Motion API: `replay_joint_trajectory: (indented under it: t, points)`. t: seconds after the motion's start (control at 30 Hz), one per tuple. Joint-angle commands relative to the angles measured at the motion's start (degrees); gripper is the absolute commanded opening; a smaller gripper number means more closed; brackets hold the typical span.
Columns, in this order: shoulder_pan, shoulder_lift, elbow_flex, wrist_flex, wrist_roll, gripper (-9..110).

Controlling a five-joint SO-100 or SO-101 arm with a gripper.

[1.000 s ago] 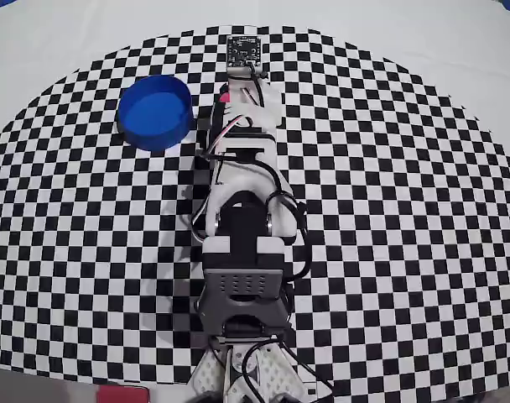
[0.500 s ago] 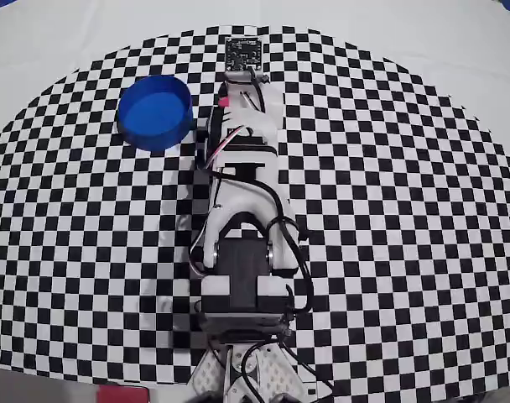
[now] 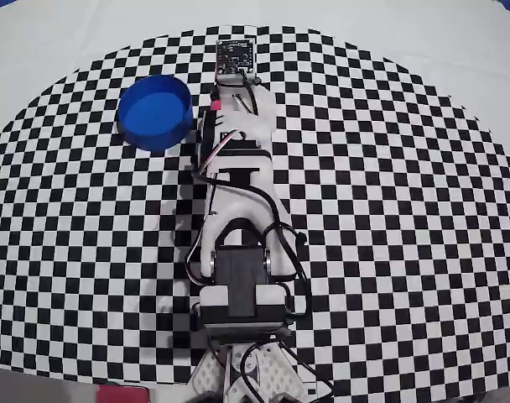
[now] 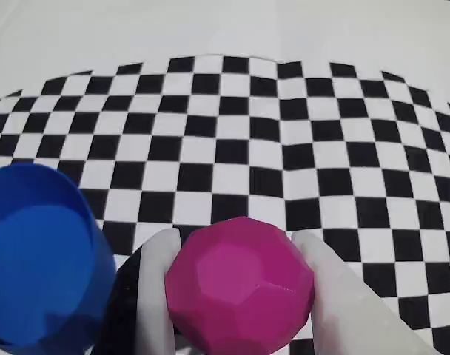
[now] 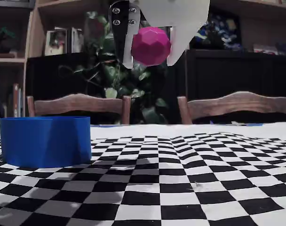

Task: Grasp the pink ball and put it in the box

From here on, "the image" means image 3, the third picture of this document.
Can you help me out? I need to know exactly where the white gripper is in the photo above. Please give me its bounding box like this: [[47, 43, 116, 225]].
[[215, 75, 279, 127]]

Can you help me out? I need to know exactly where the blue round box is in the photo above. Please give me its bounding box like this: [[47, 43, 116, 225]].
[[116, 74, 195, 152]]

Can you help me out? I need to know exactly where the black white checkered mat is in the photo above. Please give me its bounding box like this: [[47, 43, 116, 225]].
[[0, 0, 510, 400]]

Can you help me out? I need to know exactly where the red flat object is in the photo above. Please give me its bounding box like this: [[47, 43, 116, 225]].
[[97, 385, 150, 403]]

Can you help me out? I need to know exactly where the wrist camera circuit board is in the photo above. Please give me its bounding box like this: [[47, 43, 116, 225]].
[[216, 38, 258, 83]]

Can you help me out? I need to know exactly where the white red servo wire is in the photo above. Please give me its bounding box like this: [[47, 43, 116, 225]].
[[191, 128, 247, 177]]

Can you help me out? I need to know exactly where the black power cable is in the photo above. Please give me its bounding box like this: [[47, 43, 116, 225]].
[[185, 222, 210, 290]]

